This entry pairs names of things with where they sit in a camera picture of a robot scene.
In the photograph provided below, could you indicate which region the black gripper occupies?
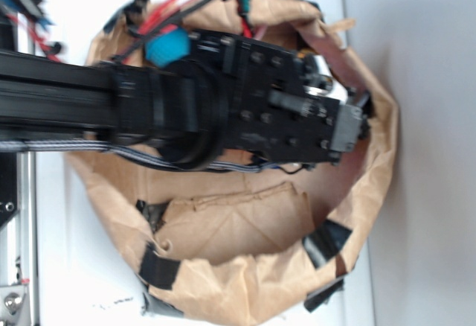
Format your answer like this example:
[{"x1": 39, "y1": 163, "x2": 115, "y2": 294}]
[{"x1": 190, "y1": 30, "x2": 371, "y2": 164}]

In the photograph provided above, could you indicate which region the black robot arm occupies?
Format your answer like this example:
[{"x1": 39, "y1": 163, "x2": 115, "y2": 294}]
[{"x1": 1, "y1": 30, "x2": 371, "y2": 173}]

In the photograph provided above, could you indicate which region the blue knitted ball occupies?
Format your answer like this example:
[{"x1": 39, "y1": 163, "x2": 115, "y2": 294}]
[{"x1": 144, "y1": 27, "x2": 190, "y2": 68}]

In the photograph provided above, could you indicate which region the brown paper bag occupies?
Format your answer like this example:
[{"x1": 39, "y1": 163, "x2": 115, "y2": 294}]
[{"x1": 67, "y1": 0, "x2": 399, "y2": 325}]

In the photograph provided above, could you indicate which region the red and black cable bundle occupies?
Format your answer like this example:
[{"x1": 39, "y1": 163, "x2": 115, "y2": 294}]
[{"x1": 0, "y1": 0, "x2": 261, "y2": 63}]

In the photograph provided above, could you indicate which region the aluminium frame rail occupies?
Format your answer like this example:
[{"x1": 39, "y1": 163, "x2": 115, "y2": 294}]
[{"x1": 0, "y1": 0, "x2": 42, "y2": 326}]

